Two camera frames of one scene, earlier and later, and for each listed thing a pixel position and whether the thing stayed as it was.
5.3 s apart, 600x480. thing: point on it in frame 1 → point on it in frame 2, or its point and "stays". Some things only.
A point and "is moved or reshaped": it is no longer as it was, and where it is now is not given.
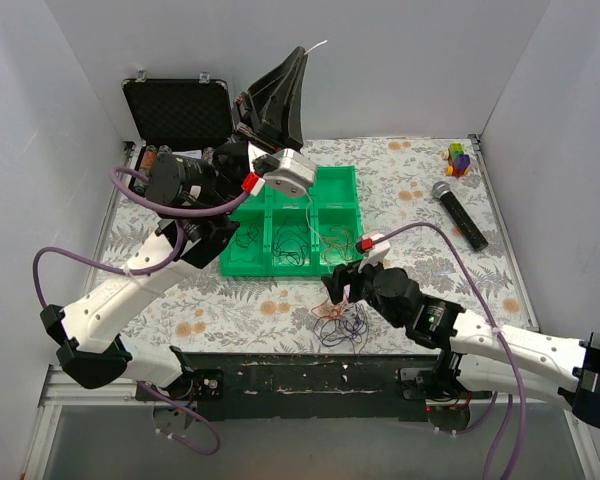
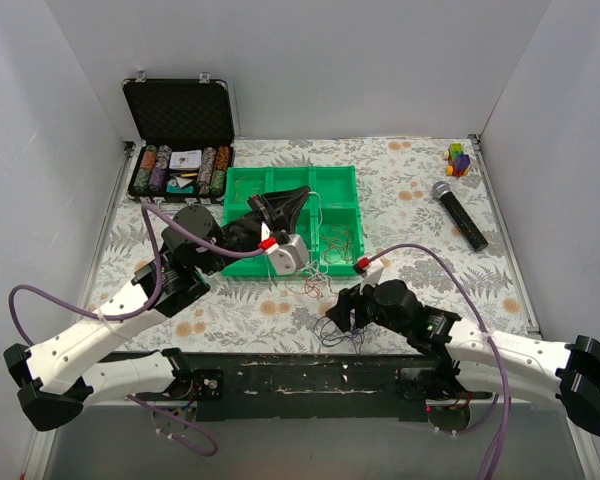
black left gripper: x=253 y=126 → x=268 y=213
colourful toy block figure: x=458 y=161 stays
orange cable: x=338 y=244 stays
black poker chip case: x=172 y=116 stays
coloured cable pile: x=341 y=322 is moved or reshaped
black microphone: x=460 y=215 stays
